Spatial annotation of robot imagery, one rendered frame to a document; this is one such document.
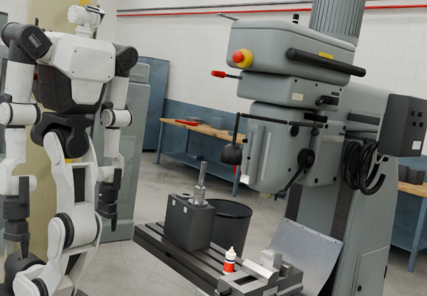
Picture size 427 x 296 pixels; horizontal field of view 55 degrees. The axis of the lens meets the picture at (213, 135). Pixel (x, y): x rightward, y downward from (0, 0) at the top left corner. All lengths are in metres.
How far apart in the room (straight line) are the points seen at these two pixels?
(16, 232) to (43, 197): 1.36
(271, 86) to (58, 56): 0.78
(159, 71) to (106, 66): 7.12
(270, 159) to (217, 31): 6.79
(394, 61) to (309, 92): 4.58
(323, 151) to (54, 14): 1.92
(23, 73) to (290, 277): 1.21
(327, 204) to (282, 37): 0.83
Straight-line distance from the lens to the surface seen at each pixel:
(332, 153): 1.64
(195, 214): 1.78
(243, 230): 3.55
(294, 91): 1.37
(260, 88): 1.43
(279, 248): 1.95
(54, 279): 1.89
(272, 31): 1.31
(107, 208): 1.95
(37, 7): 2.82
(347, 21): 1.67
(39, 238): 3.10
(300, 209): 1.93
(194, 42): 8.59
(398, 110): 1.52
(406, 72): 5.89
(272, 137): 1.43
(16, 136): 1.65
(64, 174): 1.69
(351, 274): 1.91
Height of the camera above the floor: 1.66
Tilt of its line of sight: 7 degrees down
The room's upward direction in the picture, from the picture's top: 9 degrees clockwise
